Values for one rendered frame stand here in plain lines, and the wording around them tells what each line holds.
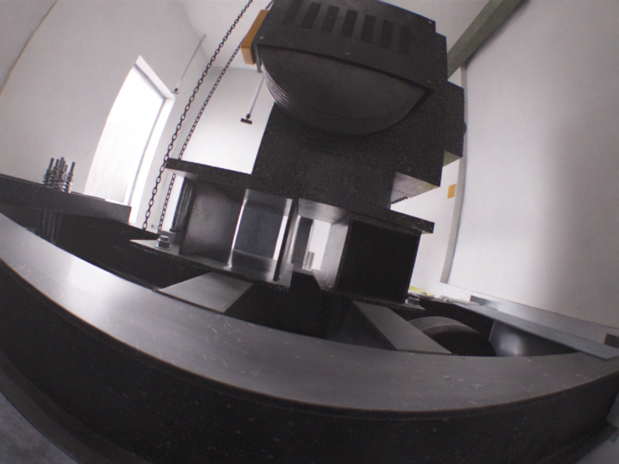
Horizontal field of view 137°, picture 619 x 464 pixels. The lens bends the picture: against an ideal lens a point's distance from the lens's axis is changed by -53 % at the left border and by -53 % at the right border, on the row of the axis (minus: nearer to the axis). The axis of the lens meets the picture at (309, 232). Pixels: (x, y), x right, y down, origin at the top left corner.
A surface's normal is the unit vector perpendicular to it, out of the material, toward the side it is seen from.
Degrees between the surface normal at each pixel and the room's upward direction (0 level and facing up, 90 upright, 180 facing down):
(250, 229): 90
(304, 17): 90
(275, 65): 90
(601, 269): 90
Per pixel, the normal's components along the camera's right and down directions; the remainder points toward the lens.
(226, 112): 0.04, -0.04
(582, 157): -0.97, -0.24
